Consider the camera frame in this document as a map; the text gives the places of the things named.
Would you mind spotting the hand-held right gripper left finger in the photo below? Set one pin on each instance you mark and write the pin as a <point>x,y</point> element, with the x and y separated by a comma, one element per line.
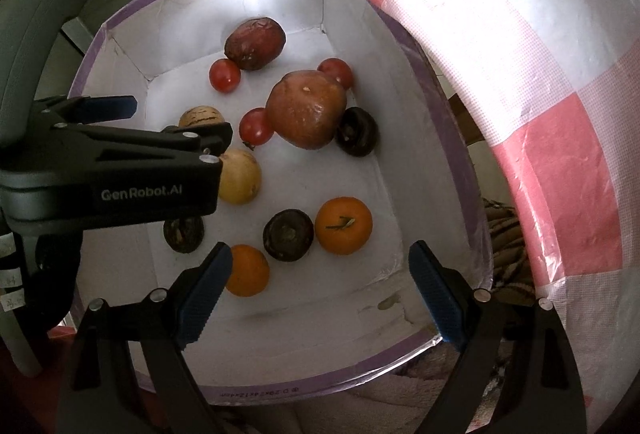
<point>205,301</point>

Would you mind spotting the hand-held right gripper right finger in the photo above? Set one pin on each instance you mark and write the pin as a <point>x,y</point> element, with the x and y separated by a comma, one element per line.
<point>435,294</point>

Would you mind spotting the striped brown cloth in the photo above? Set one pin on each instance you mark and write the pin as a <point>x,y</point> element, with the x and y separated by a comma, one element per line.
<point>505,244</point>

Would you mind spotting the dark brown mushroom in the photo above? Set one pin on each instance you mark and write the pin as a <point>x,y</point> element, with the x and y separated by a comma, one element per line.
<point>288,234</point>

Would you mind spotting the striped pepino melon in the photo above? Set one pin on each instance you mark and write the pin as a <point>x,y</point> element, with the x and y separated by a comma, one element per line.
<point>199,117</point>

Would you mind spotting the large reddish brown fruit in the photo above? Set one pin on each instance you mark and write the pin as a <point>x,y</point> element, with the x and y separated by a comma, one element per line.
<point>306,112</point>

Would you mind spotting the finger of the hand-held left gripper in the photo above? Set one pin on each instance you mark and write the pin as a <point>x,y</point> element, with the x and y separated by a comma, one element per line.
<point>107,107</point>
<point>150,142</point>

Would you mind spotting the white cardboard box purple rim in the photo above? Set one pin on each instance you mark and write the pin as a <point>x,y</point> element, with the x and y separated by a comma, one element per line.
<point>310,294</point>

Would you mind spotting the orange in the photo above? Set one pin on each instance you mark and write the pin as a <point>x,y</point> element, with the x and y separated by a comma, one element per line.
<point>246,270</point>
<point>343,225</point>

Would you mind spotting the dark red apple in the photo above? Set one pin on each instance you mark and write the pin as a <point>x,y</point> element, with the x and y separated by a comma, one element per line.
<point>255,43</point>

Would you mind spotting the dark mangosteen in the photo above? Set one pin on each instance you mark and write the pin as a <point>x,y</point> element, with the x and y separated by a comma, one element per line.
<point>356,132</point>
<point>183,234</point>

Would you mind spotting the yellow pepino melon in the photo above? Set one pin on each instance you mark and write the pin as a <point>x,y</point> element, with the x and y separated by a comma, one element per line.
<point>240,176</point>

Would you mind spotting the grey refrigerator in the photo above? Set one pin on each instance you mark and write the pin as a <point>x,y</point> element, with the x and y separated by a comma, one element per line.
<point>40,14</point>

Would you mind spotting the red checkered tablecloth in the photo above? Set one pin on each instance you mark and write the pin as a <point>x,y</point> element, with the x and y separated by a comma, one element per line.
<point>550,64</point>

